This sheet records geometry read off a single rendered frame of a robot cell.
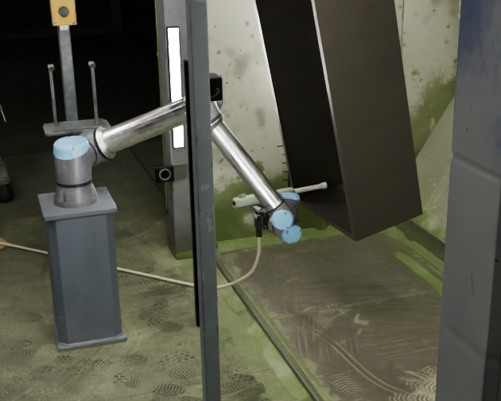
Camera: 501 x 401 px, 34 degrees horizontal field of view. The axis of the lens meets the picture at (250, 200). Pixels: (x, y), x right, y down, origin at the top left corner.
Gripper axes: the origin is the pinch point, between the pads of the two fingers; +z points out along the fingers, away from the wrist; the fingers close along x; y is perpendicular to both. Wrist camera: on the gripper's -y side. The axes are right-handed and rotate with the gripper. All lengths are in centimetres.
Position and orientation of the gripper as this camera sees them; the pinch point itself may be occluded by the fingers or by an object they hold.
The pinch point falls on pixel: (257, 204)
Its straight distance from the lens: 391.0
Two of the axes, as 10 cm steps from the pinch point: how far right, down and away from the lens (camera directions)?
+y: 0.5, 9.3, 3.7
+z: -4.2, -3.2, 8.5
